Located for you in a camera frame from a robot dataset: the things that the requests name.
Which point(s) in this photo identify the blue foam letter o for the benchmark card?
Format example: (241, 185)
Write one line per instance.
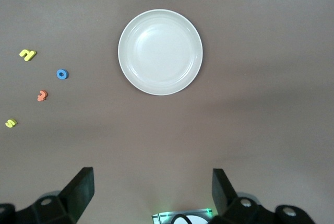
(58, 74)

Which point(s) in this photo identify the yellow foam letter h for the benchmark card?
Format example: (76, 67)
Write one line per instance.
(28, 54)

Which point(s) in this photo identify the brown table cover sheet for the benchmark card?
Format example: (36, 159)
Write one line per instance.
(261, 130)

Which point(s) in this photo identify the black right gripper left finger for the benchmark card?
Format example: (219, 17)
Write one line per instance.
(75, 198)

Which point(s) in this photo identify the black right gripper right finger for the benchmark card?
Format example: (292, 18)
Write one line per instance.
(227, 200)

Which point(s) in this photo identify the yellow foam letter s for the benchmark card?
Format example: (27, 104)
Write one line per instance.
(11, 123)

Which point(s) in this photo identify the beige brown plate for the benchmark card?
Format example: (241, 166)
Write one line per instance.
(160, 51)

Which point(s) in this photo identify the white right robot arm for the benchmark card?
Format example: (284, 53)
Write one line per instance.
(198, 220)

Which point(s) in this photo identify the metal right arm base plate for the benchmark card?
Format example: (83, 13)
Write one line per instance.
(161, 217)

